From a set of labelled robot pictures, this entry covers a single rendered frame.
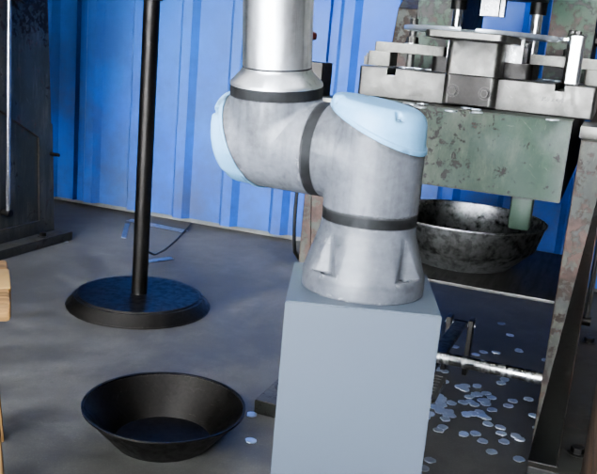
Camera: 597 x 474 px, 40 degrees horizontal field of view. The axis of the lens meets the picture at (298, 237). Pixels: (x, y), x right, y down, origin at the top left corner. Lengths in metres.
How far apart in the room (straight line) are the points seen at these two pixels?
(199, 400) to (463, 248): 0.60
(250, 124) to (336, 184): 0.13
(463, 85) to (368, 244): 0.70
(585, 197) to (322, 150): 0.63
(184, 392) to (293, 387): 0.73
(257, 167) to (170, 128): 2.31
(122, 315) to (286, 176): 1.21
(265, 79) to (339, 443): 0.44
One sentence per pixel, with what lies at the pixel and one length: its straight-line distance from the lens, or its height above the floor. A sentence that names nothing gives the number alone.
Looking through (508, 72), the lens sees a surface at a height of 0.72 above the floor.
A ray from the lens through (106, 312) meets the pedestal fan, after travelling 2.17.
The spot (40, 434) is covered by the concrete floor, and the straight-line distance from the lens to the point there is 1.63.
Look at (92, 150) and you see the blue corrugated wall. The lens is 3.49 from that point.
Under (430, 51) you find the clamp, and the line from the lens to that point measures 1.79.
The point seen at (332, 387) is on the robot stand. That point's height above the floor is 0.35.
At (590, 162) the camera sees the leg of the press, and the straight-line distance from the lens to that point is 1.48.
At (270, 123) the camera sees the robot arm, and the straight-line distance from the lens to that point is 1.00.
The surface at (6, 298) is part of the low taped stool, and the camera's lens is 1.31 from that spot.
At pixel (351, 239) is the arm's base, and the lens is 0.96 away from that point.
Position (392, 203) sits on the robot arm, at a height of 0.57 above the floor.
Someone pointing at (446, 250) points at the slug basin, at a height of 0.36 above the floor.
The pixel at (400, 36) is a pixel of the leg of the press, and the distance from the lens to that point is 2.07.
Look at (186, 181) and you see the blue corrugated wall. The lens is 3.29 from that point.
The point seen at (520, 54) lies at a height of 0.75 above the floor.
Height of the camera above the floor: 0.74
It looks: 13 degrees down
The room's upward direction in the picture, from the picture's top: 5 degrees clockwise
